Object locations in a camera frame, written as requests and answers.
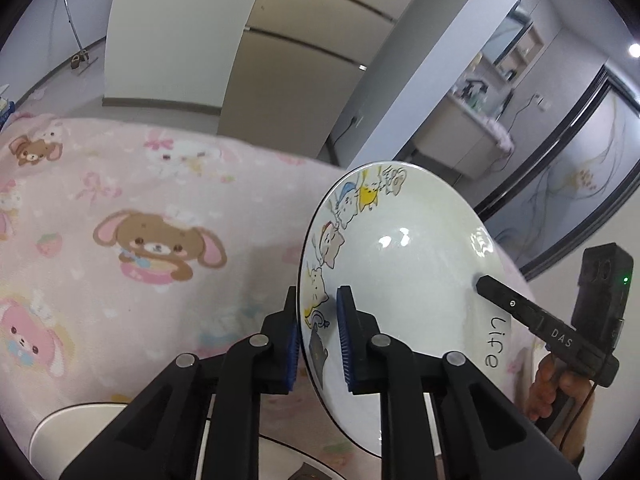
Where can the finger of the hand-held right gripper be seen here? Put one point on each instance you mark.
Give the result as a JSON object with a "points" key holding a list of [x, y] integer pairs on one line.
{"points": [[520, 310]]}

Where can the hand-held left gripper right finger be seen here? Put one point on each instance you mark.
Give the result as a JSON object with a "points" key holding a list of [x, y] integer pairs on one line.
{"points": [[345, 342]]}

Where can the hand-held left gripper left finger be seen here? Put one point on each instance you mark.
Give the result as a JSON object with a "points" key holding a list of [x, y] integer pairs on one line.
{"points": [[292, 352]]}

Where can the white cartoon print plate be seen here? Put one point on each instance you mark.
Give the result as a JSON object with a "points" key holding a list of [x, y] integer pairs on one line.
{"points": [[410, 270], [75, 435]]}

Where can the person's right hand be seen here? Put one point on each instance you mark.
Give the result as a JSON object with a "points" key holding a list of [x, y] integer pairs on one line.
{"points": [[542, 380]]}

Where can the painted glass sliding door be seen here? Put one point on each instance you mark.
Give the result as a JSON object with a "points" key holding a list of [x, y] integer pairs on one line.
{"points": [[585, 175]]}

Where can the white towel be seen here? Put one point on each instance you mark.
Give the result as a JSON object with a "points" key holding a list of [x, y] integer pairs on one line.
{"points": [[497, 132]]}

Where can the bathroom vanity cabinet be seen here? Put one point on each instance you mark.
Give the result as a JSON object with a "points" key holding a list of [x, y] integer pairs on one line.
{"points": [[450, 135]]}

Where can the black faucet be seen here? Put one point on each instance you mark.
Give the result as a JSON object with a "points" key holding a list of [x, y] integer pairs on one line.
{"points": [[475, 91]]}

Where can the pink printed tablecloth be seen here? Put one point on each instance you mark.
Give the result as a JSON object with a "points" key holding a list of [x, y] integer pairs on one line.
{"points": [[150, 170]]}

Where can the ceiling lamp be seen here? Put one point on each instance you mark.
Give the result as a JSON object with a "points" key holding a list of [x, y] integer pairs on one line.
{"points": [[634, 50]]}

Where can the gold refrigerator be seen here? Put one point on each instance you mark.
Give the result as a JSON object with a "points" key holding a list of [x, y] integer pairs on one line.
{"points": [[300, 85]]}

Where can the bathroom mirror cabinet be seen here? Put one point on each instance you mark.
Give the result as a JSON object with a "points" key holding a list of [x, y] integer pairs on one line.
{"points": [[520, 42]]}

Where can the mop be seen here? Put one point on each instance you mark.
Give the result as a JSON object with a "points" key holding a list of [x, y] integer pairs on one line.
{"points": [[70, 20]]}

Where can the wall socket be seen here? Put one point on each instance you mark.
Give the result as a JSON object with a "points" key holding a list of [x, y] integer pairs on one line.
{"points": [[543, 102]]}

